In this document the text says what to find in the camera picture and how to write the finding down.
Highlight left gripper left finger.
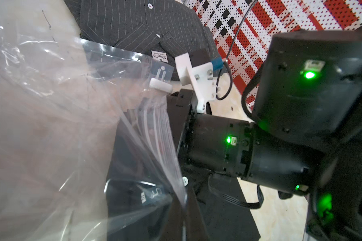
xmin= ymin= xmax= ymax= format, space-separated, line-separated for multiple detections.
xmin=159 ymin=198 xmax=184 ymax=241

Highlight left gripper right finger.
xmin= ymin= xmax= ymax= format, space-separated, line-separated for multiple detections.
xmin=185 ymin=186 xmax=210 ymax=241

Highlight grey pinstripe garment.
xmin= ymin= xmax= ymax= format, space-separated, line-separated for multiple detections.
xmin=65 ymin=0 xmax=220 ymax=66

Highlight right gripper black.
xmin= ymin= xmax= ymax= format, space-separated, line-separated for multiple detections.
xmin=167 ymin=89 xmax=253 ymax=178

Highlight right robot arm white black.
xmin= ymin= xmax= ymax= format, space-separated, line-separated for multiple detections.
xmin=167 ymin=30 xmax=362 ymax=241

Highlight clear vacuum bag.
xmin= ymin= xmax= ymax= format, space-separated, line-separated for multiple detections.
xmin=0 ymin=19 xmax=187 ymax=241

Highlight black shirt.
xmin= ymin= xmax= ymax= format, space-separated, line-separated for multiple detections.
xmin=105 ymin=111 xmax=261 ymax=241

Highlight white bag zipper slider clip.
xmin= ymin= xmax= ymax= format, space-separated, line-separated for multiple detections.
xmin=149 ymin=78 xmax=173 ymax=94

